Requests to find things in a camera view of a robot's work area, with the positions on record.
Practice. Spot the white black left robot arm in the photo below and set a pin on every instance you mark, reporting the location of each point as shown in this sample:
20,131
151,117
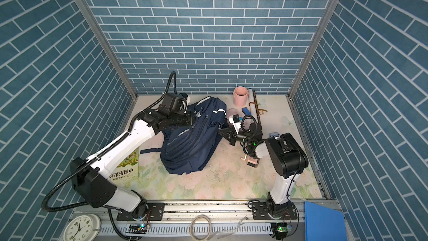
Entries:
92,183

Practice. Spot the white analog wall clock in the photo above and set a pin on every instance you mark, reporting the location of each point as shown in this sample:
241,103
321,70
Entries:
82,228

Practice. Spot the pink pencil case lid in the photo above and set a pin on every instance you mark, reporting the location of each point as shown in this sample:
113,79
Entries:
230,113

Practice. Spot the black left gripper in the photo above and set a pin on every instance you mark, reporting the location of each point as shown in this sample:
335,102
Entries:
189,118

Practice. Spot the blue folder corner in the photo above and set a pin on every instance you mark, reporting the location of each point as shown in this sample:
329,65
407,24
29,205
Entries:
324,224

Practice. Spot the rolled white paper scroll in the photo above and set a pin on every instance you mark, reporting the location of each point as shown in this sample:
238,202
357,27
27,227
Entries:
256,108

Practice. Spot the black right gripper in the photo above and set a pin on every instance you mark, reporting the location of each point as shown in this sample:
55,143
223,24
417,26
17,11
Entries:
230,134

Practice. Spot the pink metal bucket cup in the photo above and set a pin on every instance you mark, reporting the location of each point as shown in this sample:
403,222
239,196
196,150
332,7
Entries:
240,96

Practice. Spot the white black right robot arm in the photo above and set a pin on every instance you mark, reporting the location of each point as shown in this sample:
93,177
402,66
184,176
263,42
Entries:
288,159

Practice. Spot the navy blue student backpack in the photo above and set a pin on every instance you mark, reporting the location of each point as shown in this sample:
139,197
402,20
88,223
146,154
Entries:
189,149

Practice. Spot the blue whiteboard eraser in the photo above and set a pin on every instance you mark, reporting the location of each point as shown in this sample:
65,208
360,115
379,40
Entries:
246,111

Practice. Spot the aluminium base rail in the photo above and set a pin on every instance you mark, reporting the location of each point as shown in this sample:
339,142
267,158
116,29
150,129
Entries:
201,220

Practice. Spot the colourful children's picture book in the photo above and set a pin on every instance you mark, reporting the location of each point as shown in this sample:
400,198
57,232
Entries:
127,171

